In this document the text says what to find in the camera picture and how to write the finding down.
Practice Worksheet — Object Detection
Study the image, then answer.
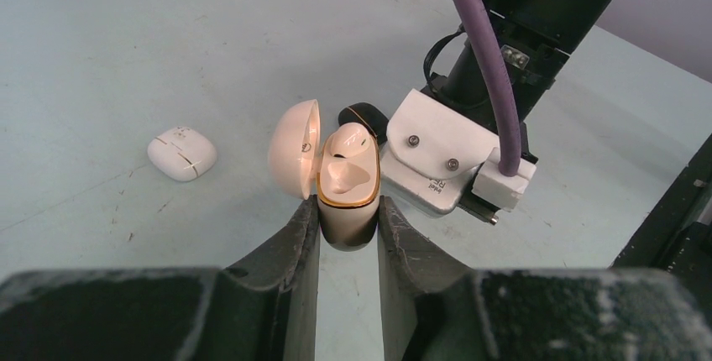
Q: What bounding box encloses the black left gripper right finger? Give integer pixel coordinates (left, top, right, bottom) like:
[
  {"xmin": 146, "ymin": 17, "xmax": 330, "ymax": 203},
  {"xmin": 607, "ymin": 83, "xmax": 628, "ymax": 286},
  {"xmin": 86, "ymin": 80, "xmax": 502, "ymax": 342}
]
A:
[{"xmin": 377, "ymin": 196, "xmax": 711, "ymax": 360}]

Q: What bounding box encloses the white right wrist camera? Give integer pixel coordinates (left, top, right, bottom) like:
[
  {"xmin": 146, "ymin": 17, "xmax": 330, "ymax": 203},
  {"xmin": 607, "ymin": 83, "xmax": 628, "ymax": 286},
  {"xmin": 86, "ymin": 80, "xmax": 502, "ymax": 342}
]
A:
[{"xmin": 380, "ymin": 90, "xmax": 537, "ymax": 222}]

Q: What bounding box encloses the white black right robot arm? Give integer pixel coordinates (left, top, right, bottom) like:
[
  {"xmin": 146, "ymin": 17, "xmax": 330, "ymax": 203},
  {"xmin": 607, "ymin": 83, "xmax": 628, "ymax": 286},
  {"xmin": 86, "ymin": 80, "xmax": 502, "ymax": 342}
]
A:
[{"xmin": 421, "ymin": 0, "xmax": 612, "ymax": 132}]

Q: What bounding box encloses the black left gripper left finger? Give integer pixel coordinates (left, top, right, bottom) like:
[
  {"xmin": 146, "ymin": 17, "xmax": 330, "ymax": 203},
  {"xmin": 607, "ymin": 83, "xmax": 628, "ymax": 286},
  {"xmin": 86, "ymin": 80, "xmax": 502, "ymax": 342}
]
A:
[{"xmin": 1, "ymin": 198, "xmax": 319, "ymax": 360}]

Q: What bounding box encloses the beige earbud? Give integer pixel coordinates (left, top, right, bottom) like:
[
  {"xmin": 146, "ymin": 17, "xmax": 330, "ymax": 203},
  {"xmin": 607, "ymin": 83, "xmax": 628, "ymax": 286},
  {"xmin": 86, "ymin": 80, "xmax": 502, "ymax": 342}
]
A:
[
  {"xmin": 326, "ymin": 123, "xmax": 373, "ymax": 159},
  {"xmin": 326, "ymin": 161, "xmax": 370, "ymax": 194}
]

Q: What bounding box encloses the pink charging case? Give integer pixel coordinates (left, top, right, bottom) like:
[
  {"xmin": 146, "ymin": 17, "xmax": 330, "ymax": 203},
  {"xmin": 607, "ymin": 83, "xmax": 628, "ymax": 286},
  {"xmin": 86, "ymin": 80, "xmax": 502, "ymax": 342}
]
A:
[{"xmin": 268, "ymin": 100, "xmax": 381, "ymax": 251}]

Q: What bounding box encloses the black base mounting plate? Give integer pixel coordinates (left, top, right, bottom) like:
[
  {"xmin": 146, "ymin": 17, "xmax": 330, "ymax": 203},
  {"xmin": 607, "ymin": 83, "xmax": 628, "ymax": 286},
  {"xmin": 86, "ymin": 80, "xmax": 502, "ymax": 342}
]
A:
[{"xmin": 611, "ymin": 133, "xmax": 712, "ymax": 276}]

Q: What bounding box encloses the white charging case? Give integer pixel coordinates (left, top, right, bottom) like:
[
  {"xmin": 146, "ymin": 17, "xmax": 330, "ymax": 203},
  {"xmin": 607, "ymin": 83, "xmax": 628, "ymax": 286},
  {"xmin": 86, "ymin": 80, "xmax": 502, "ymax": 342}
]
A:
[{"xmin": 147, "ymin": 126, "xmax": 217, "ymax": 182}]

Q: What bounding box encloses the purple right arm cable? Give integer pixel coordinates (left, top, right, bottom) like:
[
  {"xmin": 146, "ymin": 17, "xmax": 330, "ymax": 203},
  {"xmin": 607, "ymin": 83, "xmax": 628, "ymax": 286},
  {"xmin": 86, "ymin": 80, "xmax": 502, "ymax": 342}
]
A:
[{"xmin": 433, "ymin": 0, "xmax": 523, "ymax": 178}]

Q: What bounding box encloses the black gold-trimmed charging case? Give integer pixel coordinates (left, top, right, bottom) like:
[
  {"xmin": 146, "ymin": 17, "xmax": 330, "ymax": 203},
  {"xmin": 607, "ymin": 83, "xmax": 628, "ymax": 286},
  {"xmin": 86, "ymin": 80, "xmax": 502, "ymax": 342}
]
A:
[{"xmin": 338, "ymin": 102, "xmax": 389, "ymax": 146}]

